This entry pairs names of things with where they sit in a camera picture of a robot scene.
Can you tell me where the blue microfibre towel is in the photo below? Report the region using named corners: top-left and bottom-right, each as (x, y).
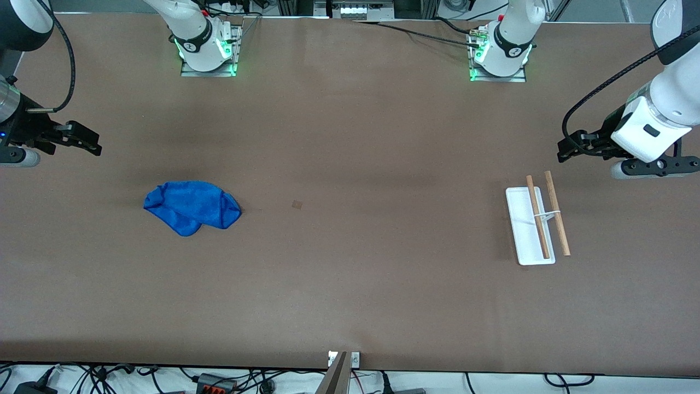
top-left (143, 181), bottom-right (242, 237)

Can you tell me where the white rack with wooden bars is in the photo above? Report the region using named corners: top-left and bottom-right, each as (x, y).
top-left (505, 171), bottom-right (571, 266)

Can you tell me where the black power adapter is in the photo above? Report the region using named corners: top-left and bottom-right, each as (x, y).
top-left (14, 381), bottom-right (59, 394)

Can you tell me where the white power strip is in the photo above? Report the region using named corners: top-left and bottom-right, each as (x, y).
top-left (331, 1), bottom-right (395, 20)

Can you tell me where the black box with red switches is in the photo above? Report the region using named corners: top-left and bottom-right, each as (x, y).
top-left (196, 374), bottom-right (237, 394)

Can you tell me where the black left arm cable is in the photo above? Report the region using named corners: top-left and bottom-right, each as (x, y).
top-left (562, 48), bottom-right (666, 155)

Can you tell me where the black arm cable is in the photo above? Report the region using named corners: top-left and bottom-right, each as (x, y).
top-left (562, 48), bottom-right (666, 155)
top-left (25, 0), bottom-right (77, 114)

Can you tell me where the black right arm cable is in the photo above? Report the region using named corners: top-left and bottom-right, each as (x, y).
top-left (25, 0), bottom-right (77, 114)

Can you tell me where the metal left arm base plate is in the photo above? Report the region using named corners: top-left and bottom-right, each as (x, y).
top-left (469, 26), bottom-right (528, 83)

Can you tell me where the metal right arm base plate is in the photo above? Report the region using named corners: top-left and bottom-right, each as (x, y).
top-left (180, 24), bottom-right (243, 78)

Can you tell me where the short black table cable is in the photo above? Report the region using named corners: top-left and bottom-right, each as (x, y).
top-left (435, 16), bottom-right (477, 35)

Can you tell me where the long black table cable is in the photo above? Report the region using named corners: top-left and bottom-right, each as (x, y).
top-left (353, 20), bottom-right (483, 49)

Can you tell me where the black looped floor cable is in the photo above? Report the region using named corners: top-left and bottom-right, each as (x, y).
top-left (544, 373), bottom-right (596, 387)

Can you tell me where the brown wooden post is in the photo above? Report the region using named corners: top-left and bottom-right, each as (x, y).
top-left (316, 352), bottom-right (351, 394)

